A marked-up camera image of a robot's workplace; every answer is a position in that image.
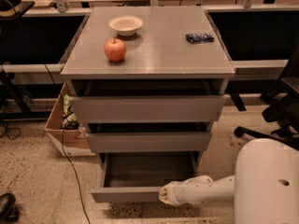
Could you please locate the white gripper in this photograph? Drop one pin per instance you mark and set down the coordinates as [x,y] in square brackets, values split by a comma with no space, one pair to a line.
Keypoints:
[177,192]

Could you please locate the grey bottom drawer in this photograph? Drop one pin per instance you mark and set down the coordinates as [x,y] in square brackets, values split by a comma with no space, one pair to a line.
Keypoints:
[138,177]

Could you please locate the grey drawer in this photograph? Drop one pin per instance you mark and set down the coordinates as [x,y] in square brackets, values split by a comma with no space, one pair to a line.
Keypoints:
[148,137]
[138,177]
[147,109]

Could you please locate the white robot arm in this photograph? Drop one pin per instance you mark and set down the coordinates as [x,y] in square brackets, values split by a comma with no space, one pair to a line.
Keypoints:
[264,187]

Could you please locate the grey middle drawer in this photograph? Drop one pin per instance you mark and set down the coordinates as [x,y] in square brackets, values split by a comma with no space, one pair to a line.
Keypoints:
[148,137]

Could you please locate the grey top drawer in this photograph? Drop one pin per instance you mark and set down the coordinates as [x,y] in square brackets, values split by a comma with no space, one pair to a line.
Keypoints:
[147,109]

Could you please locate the grey drawer cabinet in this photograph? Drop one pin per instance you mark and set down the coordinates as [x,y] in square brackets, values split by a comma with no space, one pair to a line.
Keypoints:
[146,95]

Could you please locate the cardboard box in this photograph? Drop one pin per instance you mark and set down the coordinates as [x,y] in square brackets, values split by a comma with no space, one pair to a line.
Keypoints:
[68,142]

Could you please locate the green chip bag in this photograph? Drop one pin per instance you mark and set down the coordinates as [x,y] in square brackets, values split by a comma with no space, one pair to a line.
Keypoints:
[70,121]

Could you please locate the black office chair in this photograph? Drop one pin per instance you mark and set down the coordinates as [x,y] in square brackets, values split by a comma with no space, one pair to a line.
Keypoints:
[283,99]

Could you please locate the red apple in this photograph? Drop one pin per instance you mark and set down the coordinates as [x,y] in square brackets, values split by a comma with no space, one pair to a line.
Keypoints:
[115,50]

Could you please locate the dark blue snack packet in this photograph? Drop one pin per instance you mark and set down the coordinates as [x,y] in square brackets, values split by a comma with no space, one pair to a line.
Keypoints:
[198,38]

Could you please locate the black shoe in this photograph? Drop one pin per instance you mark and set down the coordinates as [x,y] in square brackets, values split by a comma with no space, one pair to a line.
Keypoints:
[8,211]

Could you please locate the white bowl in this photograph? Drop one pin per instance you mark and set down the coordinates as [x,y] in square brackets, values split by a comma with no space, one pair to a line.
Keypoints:
[126,25]

